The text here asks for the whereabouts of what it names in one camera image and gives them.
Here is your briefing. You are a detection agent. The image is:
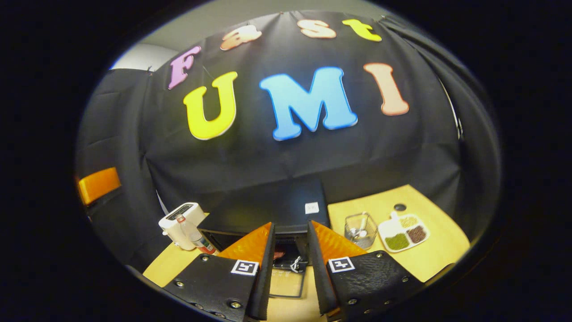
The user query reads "clear glass container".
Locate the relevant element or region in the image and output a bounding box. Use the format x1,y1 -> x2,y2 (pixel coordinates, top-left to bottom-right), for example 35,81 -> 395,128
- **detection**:
344,212 -> 379,250

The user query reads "white divided plate with beans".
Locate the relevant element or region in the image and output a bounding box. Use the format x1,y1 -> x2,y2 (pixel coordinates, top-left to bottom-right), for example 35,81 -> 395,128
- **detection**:
378,210 -> 431,254

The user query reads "white toaster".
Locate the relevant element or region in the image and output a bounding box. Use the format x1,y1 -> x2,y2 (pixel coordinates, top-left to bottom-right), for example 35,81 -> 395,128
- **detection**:
158,202 -> 207,251

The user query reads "black electric oven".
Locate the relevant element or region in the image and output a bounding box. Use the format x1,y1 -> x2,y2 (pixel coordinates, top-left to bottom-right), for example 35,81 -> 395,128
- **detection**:
197,179 -> 331,300

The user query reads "clear plastic bottle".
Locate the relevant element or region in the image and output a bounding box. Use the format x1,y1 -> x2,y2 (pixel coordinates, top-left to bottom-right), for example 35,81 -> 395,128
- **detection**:
176,214 -> 216,255

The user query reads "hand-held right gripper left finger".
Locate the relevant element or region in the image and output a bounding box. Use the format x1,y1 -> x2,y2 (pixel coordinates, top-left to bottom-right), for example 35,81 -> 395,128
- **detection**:
162,222 -> 276,322

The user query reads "black backdrop cloth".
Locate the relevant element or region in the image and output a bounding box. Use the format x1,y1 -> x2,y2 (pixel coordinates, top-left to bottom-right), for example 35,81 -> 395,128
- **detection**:
75,10 -> 501,273

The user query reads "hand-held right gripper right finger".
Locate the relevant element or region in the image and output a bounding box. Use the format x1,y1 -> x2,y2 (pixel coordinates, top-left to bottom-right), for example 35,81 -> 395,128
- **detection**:
307,220 -> 425,320

